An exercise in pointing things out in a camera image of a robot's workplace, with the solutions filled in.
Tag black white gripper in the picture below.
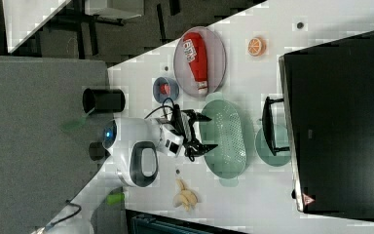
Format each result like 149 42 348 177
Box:
157 104 217 158

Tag mint green oval strainer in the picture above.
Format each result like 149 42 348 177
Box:
199 92 247 187

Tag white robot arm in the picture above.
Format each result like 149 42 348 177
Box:
102 104 216 187

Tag red toy strawberry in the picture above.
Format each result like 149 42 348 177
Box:
160 84 170 95

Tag small blue bowl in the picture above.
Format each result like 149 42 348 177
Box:
152 77 179 103

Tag peeled toy banana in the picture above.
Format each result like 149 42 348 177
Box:
173 178 198 212

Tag red ketchup bottle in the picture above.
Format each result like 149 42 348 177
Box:
182 32 208 95

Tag black cylindrical holder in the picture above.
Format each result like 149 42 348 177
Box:
82 88 126 113

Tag mint green cup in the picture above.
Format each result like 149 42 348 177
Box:
255 119 290 167

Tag green marker object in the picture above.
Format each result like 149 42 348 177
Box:
106 192 125 206

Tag orange slice toy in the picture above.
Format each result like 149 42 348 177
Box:
247 37 266 57

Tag green spatula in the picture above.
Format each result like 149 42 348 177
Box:
60 108 94 132

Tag black steel toaster oven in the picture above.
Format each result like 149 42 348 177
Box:
262 30 374 221

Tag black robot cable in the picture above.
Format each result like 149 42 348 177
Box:
143 97 180 120

